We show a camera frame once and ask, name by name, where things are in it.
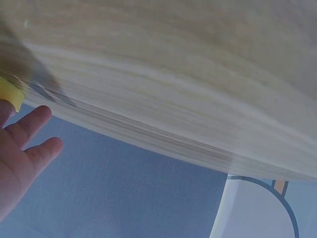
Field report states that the yellow sponge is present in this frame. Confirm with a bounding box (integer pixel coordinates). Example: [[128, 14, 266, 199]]
[[0, 75, 25, 113]]

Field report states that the person's left hand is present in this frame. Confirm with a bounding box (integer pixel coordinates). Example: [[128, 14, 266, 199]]
[[0, 98, 63, 221]]

